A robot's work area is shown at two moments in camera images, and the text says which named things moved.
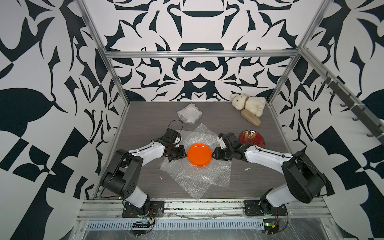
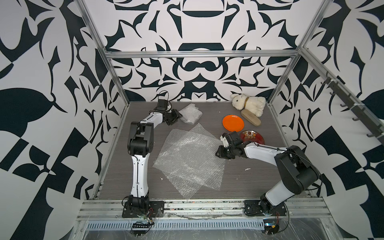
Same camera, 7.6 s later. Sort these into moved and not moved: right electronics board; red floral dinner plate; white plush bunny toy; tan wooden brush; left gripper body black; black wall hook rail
Moved: left gripper body black
Not moved: white plush bunny toy; tan wooden brush; red floral dinner plate; black wall hook rail; right electronics board
